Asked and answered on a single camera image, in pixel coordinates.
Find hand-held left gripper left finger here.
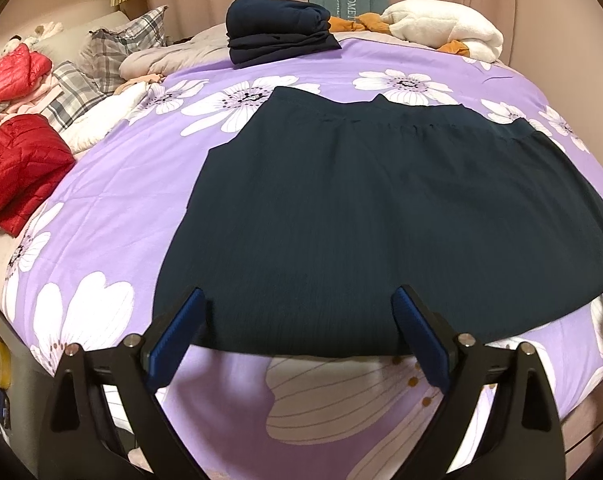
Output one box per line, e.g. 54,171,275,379
38,287,207,480

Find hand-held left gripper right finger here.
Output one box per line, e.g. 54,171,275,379
390,285,567,480

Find dark teal garment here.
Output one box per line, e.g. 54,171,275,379
152,85,603,358

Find pale pink clothes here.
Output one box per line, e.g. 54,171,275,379
0,71,65,137

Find folded navy clothes stack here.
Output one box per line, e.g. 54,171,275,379
226,0,343,69

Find purple floral bed sheet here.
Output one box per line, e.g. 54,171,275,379
2,32,603,480

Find red puffer jacket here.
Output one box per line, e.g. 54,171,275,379
0,42,53,114
0,114,77,237

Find white cloth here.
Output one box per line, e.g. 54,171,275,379
56,80,168,157

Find peach cloth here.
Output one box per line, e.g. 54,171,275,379
112,72,165,97

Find plaid cloth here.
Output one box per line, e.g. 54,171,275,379
40,60,108,133

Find lilac grey quilt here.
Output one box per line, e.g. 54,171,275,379
119,24,233,81

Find plaid pillow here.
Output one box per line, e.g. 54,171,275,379
79,6,170,94

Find white fleece blanket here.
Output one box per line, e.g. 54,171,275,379
380,0,505,64

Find cream headboard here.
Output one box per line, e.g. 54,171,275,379
32,9,135,58

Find orange cloth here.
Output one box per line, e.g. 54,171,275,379
326,10,470,57

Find white plush toy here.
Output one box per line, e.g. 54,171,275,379
2,20,65,57

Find grey bed frame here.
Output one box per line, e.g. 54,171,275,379
0,305,90,471

